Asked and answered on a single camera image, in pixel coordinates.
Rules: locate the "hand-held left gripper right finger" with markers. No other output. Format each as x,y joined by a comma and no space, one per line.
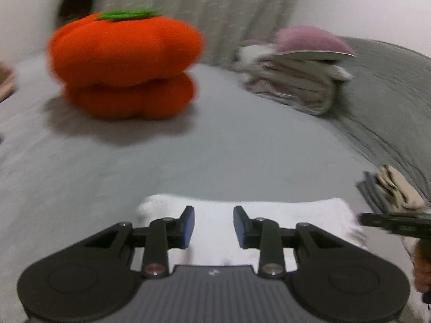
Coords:
239,227

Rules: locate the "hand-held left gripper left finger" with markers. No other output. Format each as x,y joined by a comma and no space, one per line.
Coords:
188,227

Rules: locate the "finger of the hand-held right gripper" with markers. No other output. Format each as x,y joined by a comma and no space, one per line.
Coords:
394,222

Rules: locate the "white t-shirt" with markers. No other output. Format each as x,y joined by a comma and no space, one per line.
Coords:
215,218

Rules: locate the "person's right hand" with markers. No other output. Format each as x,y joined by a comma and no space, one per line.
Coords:
422,265

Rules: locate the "folded beige garment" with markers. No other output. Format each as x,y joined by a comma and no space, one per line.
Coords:
399,188

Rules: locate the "grey bed sheet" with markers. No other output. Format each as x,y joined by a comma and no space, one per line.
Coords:
219,148

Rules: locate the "grey quilted blanket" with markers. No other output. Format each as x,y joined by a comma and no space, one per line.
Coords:
394,107

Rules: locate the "folded grey pink quilt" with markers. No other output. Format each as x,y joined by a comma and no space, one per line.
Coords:
293,84

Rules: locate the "orange pumpkin plush pillow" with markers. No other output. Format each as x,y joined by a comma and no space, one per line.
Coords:
124,64

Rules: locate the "pink pillow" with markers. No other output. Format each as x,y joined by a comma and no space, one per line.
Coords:
309,40

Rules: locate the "grey star curtain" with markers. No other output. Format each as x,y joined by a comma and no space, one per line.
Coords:
208,13

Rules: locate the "crumpled pinkish beige cloth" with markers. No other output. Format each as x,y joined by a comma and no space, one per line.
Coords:
6,80

